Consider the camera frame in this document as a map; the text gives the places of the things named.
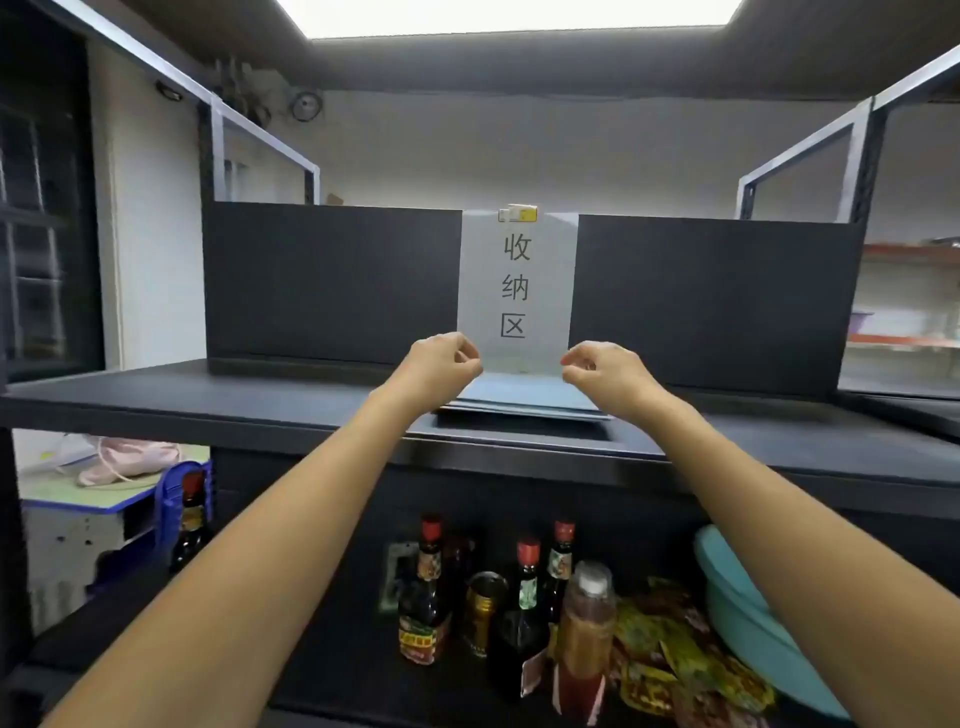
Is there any person's left hand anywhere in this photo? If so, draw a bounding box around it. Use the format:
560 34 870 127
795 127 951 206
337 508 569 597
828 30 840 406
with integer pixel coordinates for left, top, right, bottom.
387 331 485 416

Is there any person's right hand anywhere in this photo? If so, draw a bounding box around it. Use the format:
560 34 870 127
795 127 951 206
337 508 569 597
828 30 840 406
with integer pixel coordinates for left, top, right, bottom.
561 340 669 429

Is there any stack of blue paper bags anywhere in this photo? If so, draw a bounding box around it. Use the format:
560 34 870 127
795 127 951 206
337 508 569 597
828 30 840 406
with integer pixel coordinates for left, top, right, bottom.
444 370 609 425

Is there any black metal shelf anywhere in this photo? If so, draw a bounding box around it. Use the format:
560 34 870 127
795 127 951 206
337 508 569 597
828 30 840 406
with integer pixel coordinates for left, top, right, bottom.
0 199 960 728

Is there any person's right forearm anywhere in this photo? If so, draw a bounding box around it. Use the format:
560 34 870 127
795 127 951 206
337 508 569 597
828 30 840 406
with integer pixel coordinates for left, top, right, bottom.
637 387 960 728

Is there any person's left forearm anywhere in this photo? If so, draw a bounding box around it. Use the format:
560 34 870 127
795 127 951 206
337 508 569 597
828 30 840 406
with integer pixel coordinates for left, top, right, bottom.
42 375 437 728

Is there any white paper sign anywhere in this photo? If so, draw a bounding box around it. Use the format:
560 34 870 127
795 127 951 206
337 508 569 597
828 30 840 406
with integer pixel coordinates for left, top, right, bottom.
456 210 581 377

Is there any dark sauce bottle red cap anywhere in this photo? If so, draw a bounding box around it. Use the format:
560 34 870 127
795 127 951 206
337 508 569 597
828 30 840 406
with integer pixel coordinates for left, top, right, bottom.
399 516 452 666
495 537 551 699
543 519 581 624
168 468 213 576

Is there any brown metal can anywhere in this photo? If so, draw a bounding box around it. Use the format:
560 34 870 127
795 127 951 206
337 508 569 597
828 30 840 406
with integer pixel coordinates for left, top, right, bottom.
463 570 509 659

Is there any brown sauce bottle grey cap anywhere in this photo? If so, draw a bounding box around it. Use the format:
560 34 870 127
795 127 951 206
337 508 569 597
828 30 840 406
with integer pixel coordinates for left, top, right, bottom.
552 561 620 726

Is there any teal plastic basin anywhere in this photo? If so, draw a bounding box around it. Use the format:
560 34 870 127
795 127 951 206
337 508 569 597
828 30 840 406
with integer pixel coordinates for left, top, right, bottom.
693 525 851 719

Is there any pile of snack packets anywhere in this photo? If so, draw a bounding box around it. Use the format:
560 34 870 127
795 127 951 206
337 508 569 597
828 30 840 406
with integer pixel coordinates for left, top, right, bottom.
607 585 776 725

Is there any blue plastic chair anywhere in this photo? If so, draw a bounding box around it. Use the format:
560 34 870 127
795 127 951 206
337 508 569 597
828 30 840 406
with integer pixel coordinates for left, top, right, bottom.
93 459 216 594

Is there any ceiling light panel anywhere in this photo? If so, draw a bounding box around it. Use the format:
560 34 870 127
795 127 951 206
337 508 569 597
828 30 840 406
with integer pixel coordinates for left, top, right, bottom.
277 0 744 41

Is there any green topped desk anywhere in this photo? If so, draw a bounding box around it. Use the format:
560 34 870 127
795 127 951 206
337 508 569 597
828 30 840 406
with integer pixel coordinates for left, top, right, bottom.
15 442 215 632

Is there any dark glass window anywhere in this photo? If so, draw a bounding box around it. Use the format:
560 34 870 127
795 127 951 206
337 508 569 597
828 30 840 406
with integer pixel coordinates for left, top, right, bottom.
0 0 107 384

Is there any grey metal frame rail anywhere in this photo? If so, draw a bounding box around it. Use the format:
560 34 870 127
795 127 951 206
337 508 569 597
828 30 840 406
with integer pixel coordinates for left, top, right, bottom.
52 0 323 206
735 45 960 224

